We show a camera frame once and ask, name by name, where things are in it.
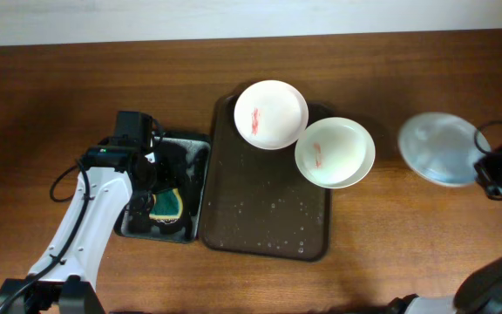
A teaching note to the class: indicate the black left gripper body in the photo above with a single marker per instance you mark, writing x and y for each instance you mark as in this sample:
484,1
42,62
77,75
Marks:
147,206

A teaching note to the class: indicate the green yellow sponge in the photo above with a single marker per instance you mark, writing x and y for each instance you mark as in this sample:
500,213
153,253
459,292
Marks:
167,206

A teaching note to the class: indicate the white plate front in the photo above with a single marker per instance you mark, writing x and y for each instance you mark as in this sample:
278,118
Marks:
442,148

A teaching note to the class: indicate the white plate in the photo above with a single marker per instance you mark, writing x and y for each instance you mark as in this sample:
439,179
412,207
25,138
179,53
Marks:
442,148
335,153
271,114

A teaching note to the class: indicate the large brown serving tray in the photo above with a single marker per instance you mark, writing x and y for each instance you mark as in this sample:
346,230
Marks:
257,202

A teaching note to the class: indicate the white plate back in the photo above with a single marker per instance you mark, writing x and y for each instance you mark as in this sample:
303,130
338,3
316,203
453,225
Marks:
271,114

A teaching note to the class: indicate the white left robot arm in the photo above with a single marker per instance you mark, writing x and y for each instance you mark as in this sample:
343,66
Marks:
66,273

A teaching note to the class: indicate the small black soapy tray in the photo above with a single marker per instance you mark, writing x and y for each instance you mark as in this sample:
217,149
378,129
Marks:
181,160

